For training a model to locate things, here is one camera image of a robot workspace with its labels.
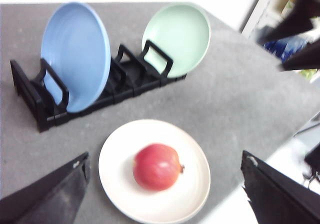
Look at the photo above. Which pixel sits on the blue plate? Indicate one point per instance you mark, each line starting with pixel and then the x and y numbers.
pixel 76 46

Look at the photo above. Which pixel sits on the green plate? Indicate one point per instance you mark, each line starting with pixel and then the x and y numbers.
pixel 182 33

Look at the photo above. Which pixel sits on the black plastic dish rack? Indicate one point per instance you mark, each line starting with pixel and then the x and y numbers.
pixel 48 96

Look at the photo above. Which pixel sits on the red pomegranate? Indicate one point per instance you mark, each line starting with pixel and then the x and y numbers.
pixel 157 167

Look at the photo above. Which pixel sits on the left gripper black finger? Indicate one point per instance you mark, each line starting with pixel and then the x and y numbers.
pixel 298 20
pixel 305 58

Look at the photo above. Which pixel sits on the white plate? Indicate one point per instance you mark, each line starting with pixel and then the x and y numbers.
pixel 121 188

